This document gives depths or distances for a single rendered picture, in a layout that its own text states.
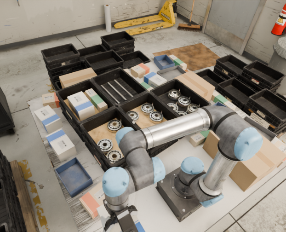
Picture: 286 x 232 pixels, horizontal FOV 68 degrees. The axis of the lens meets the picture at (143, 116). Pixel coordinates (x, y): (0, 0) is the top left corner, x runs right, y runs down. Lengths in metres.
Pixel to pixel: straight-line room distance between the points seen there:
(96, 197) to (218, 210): 0.74
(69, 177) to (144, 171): 0.93
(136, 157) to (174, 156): 0.93
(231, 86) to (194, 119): 2.12
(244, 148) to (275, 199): 1.80
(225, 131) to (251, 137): 0.09
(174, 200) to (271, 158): 0.68
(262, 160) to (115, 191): 1.11
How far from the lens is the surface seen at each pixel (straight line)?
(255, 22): 4.28
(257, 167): 1.49
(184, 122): 0.80
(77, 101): 1.65
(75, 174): 1.53
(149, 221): 1.38
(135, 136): 0.73
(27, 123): 2.95
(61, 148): 1.55
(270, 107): 2.66
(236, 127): 0.84
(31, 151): 2.65
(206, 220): 1.44
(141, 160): 0.67
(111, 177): 0.62
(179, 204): 1.32
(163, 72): 2.30
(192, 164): 1.19
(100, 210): 0.94
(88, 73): 2.01
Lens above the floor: 2.01
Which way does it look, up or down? 46 degrees down
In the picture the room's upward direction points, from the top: 4 degrees clockwise
